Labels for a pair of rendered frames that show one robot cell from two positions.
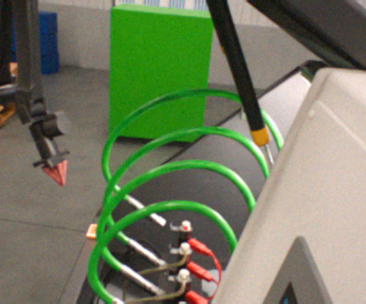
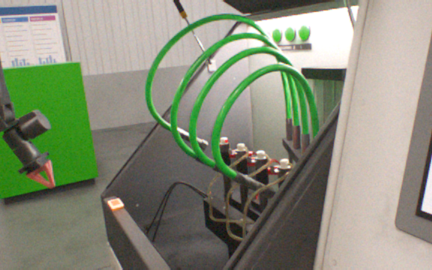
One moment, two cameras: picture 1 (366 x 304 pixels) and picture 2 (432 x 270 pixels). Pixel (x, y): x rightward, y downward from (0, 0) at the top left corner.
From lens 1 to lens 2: 0.47 m
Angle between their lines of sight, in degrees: 26
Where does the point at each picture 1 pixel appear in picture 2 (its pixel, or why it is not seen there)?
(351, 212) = not seen: outside the picture
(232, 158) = (209, 106)
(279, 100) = (232, 49)
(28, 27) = not seen: outside the picture
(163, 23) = (31, 75)
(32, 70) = not seen: outside the picture
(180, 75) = (61, 119)
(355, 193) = not seen: outside the picture
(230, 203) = not seen: hidden behind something
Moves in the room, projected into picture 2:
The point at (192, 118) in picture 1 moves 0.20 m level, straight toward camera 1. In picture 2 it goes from (83, 156) to (86, 160)
